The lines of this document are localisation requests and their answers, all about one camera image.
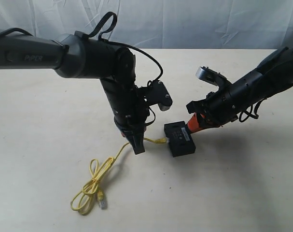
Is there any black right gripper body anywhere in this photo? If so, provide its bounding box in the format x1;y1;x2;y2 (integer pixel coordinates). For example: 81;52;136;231
186;88;240;127

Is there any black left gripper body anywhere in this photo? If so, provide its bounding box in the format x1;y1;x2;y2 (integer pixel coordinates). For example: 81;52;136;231
113;106;149;138

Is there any black network switch box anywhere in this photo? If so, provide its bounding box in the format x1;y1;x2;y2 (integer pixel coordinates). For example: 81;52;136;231
164;121;196;157

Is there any yellow ethernet cable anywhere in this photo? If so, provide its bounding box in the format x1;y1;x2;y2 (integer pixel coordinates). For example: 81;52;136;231
70;136;168;216

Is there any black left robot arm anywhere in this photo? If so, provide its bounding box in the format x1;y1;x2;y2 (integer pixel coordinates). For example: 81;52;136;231
0;28;149;154

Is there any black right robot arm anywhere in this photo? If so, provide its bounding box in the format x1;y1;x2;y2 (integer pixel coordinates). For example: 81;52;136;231
186;47;293;133

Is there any white backdrop curtain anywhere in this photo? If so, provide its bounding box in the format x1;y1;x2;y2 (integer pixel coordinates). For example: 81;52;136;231
0;0;293;49

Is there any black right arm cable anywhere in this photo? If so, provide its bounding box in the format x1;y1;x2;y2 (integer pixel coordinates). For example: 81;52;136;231
237;98;264;123

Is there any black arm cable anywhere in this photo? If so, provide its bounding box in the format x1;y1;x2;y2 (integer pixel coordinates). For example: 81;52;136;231
237;98;264;123
0;12;164;84

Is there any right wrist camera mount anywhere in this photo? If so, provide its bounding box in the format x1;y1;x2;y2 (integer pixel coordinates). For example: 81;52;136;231
195;66;232;89

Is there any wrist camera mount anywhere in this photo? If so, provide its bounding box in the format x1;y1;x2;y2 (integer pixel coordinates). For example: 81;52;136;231
195;66;232;89
139;80;173;111

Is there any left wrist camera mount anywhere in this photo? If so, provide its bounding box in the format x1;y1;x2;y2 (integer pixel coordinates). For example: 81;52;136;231
139;80;173;111

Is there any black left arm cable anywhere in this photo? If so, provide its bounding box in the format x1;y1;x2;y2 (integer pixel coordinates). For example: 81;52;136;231
0;12;164;84

